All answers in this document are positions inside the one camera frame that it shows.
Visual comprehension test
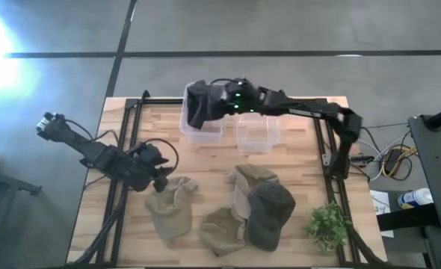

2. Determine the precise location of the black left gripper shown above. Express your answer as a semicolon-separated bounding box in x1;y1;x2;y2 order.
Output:
128;143;177;194

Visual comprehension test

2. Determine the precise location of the black hat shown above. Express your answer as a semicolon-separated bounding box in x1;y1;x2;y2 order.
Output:
185;79;229;130

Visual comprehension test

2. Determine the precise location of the dark olive cap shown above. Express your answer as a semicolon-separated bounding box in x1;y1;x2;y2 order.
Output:
245;181;297;253

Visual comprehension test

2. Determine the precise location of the clear plastic bin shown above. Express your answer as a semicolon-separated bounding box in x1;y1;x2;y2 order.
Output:
232;111;282;154
179;83;227;145

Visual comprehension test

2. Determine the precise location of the black connector box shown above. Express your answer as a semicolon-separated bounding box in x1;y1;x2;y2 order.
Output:
349;154;375;168

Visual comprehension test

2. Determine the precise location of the small green plant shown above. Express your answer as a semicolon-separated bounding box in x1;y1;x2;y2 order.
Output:
303;202;354;252

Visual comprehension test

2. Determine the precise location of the black stand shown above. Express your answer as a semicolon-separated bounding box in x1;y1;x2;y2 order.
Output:
0;148;43;197

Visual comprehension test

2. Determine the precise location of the black power adapter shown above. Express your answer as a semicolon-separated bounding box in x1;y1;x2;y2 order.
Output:
386;148;405;173

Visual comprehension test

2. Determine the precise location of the white paper sheet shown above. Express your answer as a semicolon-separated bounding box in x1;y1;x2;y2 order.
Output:
369;189;395;239

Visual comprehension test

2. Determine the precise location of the white and blue can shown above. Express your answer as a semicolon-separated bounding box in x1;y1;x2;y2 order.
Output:
397;187;435;210

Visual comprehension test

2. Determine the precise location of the black bar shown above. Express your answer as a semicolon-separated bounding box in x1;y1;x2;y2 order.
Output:
376;202;441;232

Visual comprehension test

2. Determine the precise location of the grey side table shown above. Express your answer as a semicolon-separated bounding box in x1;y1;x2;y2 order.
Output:
408;111;441;233

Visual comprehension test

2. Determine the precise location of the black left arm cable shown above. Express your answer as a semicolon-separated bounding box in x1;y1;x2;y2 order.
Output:
64;117;180;177

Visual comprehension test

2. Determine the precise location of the black metal table frame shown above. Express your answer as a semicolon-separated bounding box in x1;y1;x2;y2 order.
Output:
67;89;386;268

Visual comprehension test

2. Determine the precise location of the white cable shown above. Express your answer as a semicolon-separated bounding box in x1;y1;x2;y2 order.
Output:
357;134;408;182

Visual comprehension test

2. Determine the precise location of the yellow cable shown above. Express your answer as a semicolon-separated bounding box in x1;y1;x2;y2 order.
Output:
380;146;419;178

